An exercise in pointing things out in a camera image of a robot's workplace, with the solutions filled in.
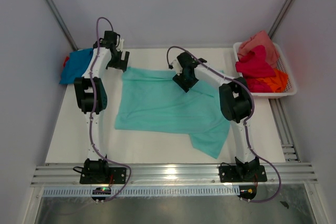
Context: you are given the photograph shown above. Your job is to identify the teal t shirt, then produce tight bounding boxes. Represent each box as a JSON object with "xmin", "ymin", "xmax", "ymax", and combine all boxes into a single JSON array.
[{"xmin": 114, "ymin": 67, "xmax": 230, "ymax": 158}]

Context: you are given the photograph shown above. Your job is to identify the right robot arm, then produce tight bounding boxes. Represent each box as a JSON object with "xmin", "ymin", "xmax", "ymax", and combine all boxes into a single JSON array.
[{"xmin": 168, "ymin": 52, "xmax": 260, "ymax": 182}]

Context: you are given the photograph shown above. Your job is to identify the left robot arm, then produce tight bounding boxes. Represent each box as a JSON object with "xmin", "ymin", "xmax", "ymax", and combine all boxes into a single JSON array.
[{"xmin": 74, "ymin": 30, "xmax": 130, "ymax": 184}]

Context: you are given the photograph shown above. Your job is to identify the blue folded t shirt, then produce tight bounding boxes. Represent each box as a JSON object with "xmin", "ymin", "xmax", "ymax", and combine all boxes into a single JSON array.
[{"xmin": 59, "ymin": 48, "xmax": 93, "ymax": 84}]

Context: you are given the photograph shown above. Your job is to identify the red folded t shirt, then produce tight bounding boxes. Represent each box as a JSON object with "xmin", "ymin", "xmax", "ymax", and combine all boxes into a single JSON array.
[{"xmin": 63, "ymin": 56, "xmax": 70, "ymax": 67}]

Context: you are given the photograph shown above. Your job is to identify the magenta t shirt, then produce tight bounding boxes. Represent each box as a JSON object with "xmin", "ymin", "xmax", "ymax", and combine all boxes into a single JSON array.
[{"xmin": 235, "ymin": 45, "xmax": 276, "ymax": 93}]

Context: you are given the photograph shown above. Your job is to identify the salmon pink t shirt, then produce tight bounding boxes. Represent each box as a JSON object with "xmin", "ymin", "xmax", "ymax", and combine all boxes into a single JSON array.
[{"xmin": 237, "ymin": 30, "xmax": 280, "ymax": 68}]

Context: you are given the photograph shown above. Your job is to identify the orange t shirt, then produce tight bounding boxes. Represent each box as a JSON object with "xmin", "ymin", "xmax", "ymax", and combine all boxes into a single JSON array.
[{"xmin": 257, "ymin": 69, "xmax": 289, "ymax": 93}]

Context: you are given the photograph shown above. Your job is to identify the right black controller board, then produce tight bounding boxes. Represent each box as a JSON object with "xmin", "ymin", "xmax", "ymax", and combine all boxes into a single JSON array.
[{"xmin": 238, "ymin": 186, "xmax": 257, "ymax": 201}]

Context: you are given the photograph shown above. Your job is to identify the black controller board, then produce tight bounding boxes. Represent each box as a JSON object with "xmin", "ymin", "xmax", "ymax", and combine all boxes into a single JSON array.
[
  {"xmin": 238, "ymin": 186, "xmax": 257, "ymax": 201},
  {"xmin": 91, "ymin": 187, "xmax": 111, "ymax": 201}
]

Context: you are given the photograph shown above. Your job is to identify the left black controller board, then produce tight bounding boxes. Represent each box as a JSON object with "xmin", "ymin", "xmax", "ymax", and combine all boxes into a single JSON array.
[{"xmin": 91, "ymin": 187, "xmax": 111, "ymax": 201}]

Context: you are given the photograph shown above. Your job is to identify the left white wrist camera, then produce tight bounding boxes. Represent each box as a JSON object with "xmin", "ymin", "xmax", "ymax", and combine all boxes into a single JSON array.
[{"xmin": 116, "ymin": 39, "xmax": 124, "ymax": 51}]

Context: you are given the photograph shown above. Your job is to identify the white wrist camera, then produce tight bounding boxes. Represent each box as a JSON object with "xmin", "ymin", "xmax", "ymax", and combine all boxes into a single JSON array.
[
  {"xmin": 169, "ymin": 59, "xmax": 183, "ymax": 76},
  {"xmin": 116, "ymin": 39, "xmax": 124, "ymax": 51}
]

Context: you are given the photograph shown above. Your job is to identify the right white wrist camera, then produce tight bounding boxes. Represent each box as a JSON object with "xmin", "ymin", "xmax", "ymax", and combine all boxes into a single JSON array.
[{"xmin": 169, "ymin": 59, "xmax": 183, "ymax": 76}]

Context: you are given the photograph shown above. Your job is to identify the left corner frame post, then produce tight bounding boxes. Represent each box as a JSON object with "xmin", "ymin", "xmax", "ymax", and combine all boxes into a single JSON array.
[{"xmin": 44, "ymin": 0, "xmax": 78, "ymax": 51}]

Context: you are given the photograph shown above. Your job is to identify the corner frame post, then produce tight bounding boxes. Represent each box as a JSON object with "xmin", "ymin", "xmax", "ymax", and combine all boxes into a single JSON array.
[
  {"xmin": 268, "ymin": 0, "xmax": 295, "ymax": 39},
  {"xmin": 44, "ymin": 0, "xmax": 78, "ymax": 51}
]

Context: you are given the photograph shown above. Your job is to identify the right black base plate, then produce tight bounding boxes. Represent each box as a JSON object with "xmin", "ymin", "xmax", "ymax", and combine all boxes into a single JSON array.
[{"xmin": 218, "ymin": 163, "xmax": 268, "ymax": 183}]

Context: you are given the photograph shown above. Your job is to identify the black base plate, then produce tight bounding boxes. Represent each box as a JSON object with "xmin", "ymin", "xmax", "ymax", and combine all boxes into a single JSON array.
[
  {"xmin": 79, "ymin": 167, "xmax": 127, "ymax": 185},
  {"xmin": 218, "ymin": 163, "xmax": 268, "ymax": 183}
]

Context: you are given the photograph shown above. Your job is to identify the aluminium front rail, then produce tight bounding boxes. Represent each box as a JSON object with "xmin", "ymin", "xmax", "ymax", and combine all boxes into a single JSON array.
[{"xmin": 30, "ymin": 162, "xmax": 318, "ymax": 187}]

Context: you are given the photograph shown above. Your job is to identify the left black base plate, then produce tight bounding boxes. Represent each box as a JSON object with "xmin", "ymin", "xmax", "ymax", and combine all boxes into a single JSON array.
[{"xmin": 79, "ymin": 167, "xmax": 127, "ymax": 185}]

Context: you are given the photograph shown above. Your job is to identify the white slotted cable duct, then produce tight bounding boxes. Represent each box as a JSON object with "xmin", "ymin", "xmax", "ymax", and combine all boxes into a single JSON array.
[{"xmin": 42, "ymin": 185, "xmax": 239, "ymax": 197}]

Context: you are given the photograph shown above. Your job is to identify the right corner frame post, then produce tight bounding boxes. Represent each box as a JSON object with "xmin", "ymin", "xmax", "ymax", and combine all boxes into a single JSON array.
[{"xmin": 268, "ymin": 0, "xmax": 295, "ymax": 39}]

